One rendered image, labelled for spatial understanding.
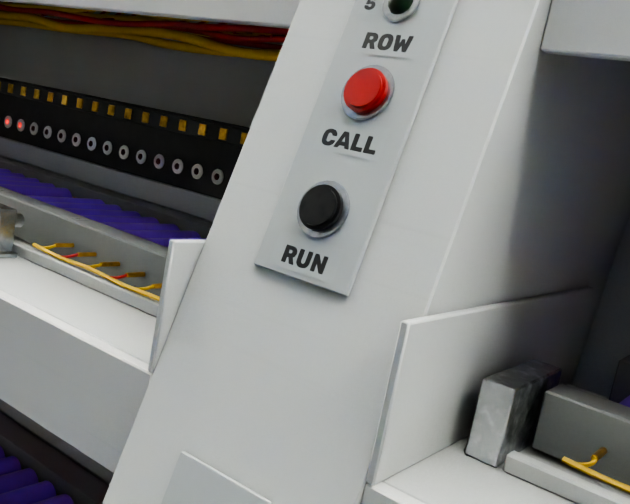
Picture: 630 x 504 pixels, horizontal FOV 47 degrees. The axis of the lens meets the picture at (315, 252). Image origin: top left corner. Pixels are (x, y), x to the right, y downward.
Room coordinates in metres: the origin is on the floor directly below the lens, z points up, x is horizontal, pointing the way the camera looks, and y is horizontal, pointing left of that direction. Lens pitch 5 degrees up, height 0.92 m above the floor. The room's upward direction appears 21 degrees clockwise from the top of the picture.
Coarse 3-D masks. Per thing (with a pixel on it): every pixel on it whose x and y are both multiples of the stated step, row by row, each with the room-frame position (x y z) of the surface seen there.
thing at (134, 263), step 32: (0, 192) 0.46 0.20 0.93; (32, 224) 0.43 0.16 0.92; (64, 224) 0.41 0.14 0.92; (96, 224) 0.41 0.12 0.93; (64, 256) 0.39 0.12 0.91; (96, 256) 0.40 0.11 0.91; (128, 256) 0.38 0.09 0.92; (160, 256) 0.36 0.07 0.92; (128, 288) 0.35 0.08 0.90; (160, 288) 0.36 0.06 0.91
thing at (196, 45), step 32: (0, 0) 0.41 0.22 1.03; (32, 0) 0.39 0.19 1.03; (64, 0) 0.38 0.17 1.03; (96, 0) 0.36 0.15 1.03; (128, 0) 0.35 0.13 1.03; (160, 0) 0.33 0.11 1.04; (192, 0) 0.32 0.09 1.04; (224, 0) 0.31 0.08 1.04; (256, 0) 0.30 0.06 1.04; (288, 0) 0.29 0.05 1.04; (64, 32) 0.63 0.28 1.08; (96, 32) 0.55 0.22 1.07; (128, 32) 0.53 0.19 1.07; (160, 32) 0.51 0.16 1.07; (192, 32) 0.51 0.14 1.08; (224, 32) 0.49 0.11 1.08; (256, 32) 0.43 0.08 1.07
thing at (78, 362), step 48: (0, 144) 0.66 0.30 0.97; (144, 192) 0.55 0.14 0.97; (192, 192) 0.52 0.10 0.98; (192, 240) 0.27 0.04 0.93; (0, 288) 0.34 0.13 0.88; (48, 288) 0.36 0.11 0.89; (0, 336) 0.33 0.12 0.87; (48, 336) 0.31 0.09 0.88; (96, 336) 0.30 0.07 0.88; (144, 336) 0.31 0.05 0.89; (0, 384) 0.33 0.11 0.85; (48, 384) 0.31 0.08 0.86; (96, 384) 0.29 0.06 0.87; (144, 384) 0.27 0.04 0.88; (96, 432) 0.29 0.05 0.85
